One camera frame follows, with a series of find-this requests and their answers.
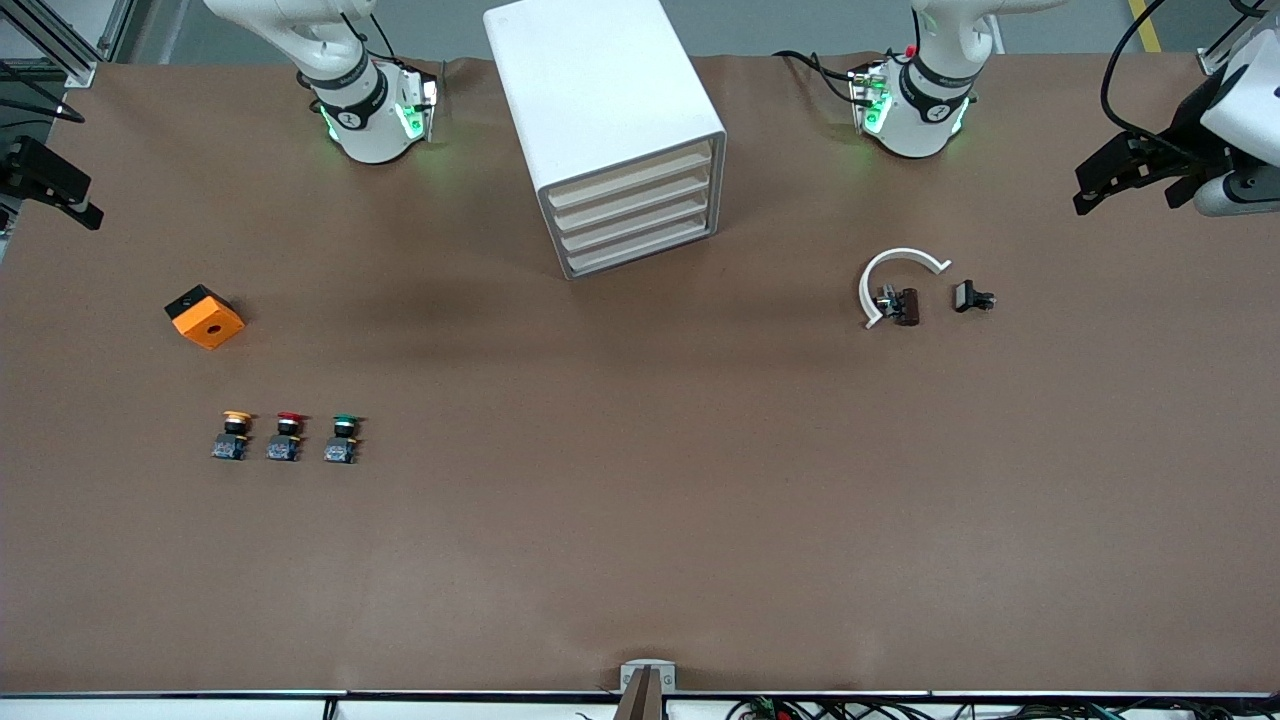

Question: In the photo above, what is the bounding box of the yellow push button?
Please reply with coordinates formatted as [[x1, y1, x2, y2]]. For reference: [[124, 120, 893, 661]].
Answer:
[[211, 409, 253, 463]]

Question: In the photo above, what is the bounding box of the white cabinet drawer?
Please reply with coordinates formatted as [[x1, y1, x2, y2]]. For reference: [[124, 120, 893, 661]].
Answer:
[[543, 140, 714, 209], [564, 218, 718, 279], [551, 172, 715, 232], [558, 196, 716, 255]]

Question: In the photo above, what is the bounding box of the right arm base connector plate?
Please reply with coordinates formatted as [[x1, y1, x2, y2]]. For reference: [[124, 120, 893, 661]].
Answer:
[[398, 62, 442, 143]]

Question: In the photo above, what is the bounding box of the left arm base connector plate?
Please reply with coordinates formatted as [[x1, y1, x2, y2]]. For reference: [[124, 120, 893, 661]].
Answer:
[[848, 60, 893, 136]]

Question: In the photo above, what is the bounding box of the red push button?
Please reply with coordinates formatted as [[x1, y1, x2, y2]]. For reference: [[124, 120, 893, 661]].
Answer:
[[266, 410, 307, 464]]

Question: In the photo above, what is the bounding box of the green push button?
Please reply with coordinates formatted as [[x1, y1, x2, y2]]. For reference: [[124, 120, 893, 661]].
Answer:
[[323, 412, 365, 465]]

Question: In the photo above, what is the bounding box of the white drawer cabinet housing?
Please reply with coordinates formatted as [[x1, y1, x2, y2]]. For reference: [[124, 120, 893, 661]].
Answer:
[[484, 0, 728, 281]]

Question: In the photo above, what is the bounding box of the white curved plastic piece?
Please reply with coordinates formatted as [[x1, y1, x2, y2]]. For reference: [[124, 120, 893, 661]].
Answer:
[[858, 247, 952, 331]]

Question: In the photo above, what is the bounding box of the dark brown small component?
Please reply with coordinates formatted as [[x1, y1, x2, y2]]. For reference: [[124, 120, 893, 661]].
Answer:
[[876, 285, 922, 328]]

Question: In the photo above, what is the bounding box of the brown table cover mat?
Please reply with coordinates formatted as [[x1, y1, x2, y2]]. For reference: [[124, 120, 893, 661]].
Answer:
[[0, 50, 1280, 696]]

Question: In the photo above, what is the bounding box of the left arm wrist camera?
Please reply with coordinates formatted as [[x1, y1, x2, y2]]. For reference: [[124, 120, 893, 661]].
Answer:
[[1194, 168, 1280, 218]]

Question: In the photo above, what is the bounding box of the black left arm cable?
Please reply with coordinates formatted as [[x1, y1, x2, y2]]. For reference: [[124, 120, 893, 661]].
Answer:
[[1100, 0, 1177, 142]]

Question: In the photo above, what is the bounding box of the aluminium frame profile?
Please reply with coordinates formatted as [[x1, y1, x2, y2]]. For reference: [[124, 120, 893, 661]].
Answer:
[[0, 0, 136, 89], [1197, 15, 1263, 77]]

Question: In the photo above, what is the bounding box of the orange button enclosure box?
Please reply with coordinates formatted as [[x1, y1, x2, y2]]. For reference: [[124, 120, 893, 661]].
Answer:
[[164, 284, 246, 351]]

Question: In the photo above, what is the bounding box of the black base power cable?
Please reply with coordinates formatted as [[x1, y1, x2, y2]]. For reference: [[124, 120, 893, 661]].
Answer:
[[775, 50, 871, 106]]

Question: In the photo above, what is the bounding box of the white table edge rail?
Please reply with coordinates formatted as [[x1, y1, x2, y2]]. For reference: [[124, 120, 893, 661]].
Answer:
[[0, 690, 1280, 720]]

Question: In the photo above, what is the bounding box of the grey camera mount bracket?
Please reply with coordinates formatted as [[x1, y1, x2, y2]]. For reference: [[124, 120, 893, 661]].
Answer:
[[620, 660, 677, 693]]

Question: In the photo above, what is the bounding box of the brown camera mount post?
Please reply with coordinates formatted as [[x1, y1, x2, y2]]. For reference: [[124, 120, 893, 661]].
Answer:
[[613, 668, 668, 720]]

